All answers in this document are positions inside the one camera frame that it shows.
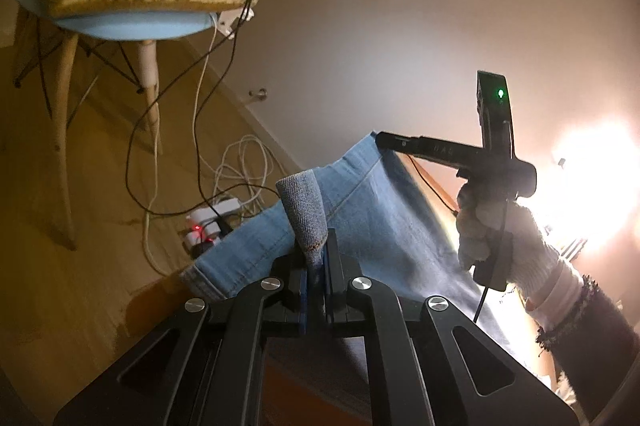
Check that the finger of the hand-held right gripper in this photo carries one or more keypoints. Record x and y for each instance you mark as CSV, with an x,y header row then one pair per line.
x,y
420,144

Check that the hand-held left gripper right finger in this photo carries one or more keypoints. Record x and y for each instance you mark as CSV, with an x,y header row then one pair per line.
x,y
327,286

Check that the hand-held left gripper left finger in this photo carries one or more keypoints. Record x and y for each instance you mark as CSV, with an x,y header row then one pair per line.
x,y
303,291

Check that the blue denim pants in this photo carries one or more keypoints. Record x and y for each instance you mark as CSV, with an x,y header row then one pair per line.
x,y
360,216

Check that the person's right forearm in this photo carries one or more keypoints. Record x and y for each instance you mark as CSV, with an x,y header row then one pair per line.
x,y
585,331

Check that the person's right hand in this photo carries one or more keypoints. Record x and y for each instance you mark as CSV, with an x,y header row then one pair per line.
x,y
520,236

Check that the orange patterned bed sheet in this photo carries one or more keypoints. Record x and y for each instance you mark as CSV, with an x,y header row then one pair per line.
x,y
300,381

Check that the white power strip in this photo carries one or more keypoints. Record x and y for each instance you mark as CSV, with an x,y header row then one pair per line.
x,y
215,211

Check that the metal door stop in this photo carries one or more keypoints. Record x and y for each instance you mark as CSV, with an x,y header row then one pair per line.
x,y
259,93

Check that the blue chair with wooden legs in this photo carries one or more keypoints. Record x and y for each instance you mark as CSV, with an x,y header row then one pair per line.
x,y
125,25

